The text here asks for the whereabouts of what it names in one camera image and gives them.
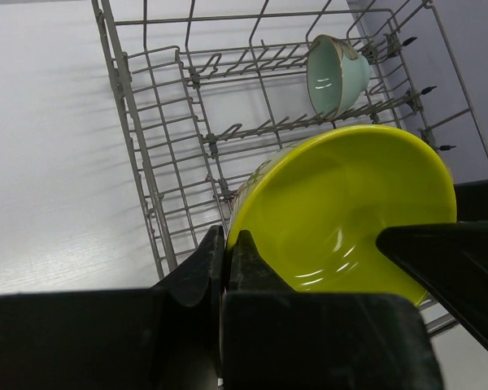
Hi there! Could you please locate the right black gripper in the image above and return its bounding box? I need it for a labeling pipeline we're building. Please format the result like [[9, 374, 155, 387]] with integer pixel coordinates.
[[376, 180, 488, 351]]

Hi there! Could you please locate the lime green bowl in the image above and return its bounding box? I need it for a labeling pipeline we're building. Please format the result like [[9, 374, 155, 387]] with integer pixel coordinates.
[[226, 124, 457, 305]]

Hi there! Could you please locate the celadon green ceramic bowl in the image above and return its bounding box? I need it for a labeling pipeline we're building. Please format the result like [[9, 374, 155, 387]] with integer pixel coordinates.
[[306, 34, 370, 120]]

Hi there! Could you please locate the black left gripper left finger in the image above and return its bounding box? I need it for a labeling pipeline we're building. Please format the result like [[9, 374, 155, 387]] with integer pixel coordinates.
[[0, 226, 224, 389]]

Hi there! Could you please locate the grey wire dish rack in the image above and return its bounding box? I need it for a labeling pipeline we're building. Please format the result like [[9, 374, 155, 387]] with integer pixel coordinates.
[[90, 0, 488, 336]]

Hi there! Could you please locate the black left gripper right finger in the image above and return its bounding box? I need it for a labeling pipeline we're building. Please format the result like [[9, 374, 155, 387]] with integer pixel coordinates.
[[221, 231, 443, 389]]

